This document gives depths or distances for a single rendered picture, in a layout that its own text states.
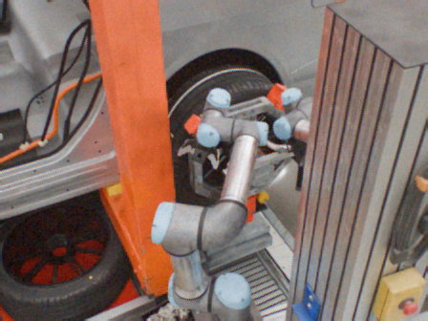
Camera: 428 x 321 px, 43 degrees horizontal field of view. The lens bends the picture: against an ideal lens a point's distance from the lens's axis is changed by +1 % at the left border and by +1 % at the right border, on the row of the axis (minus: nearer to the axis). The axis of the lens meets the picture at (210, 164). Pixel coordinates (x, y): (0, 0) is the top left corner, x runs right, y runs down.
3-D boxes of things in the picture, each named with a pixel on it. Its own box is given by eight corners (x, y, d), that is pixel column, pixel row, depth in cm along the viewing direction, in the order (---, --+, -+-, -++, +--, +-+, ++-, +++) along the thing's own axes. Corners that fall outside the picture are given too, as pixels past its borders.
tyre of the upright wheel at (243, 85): (224, 35, 244) (128, 139, 255) (249, 58, 228) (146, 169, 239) (292, 104, 291) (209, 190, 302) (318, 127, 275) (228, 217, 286)
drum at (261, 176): (252, 156, 263) (253, 133, 254) (275, 182, 248) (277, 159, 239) (226, 164, 258) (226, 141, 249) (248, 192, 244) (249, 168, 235)
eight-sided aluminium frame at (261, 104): (284, 174, 282) (293, 86, 247) (291, 181, 278) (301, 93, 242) (190, 207, 265) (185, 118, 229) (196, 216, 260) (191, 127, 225)
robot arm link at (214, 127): (229, 135, 164) (235, 110, 171) (193, 130, 166) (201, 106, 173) (229, 151, 170) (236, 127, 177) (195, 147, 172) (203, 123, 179)
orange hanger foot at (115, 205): (131, 190, 283) (123, 139, 261) (170, 260, 248) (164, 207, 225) (100, 201, 278) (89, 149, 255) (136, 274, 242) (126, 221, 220)
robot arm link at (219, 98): (205, 100, 170) (211, 82, 176) (199, 122, 179) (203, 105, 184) (229, 108, 171) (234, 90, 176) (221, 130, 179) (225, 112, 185)
